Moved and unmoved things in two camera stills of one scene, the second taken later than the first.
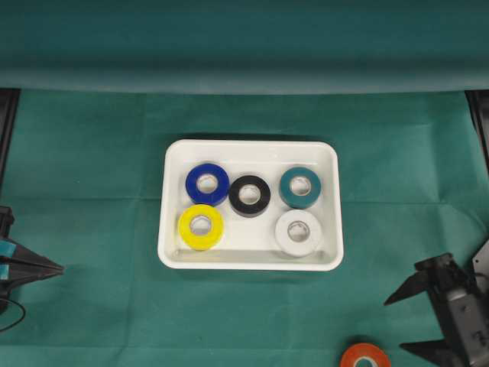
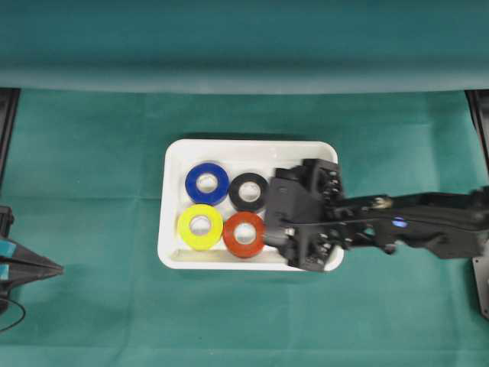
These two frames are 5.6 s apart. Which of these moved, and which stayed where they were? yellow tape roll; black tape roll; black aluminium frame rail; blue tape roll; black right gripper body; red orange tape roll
Moved: black right gripper body; red orange tape roll
Stayed: black tape roll; yellow tape roll; blue tape roll; black aluminium frame rail
